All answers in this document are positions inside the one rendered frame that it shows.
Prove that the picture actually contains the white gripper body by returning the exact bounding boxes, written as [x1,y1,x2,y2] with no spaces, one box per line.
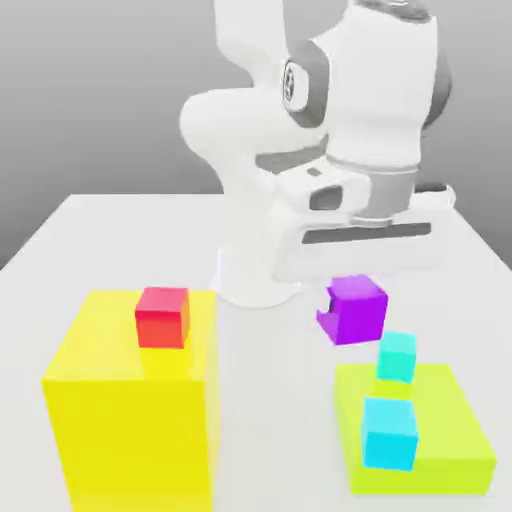
[272,220,443,284]

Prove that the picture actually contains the small purple cube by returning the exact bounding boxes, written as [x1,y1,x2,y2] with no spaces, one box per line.
[315,274,389,347]

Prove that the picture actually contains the small turquoise cube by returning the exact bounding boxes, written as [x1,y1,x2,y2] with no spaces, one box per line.
[376,330,418,384]

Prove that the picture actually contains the small cyan cube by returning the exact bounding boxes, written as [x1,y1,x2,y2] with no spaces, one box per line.
[361,396,420,472]

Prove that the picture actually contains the small red cube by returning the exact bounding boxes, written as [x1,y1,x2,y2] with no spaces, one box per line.
[134,286,191,350]

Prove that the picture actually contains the large lime box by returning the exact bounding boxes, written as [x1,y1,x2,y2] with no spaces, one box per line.
[334,362,498,496]

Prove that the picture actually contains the large yellow box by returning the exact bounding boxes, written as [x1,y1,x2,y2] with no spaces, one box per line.
[41,289,219,512]

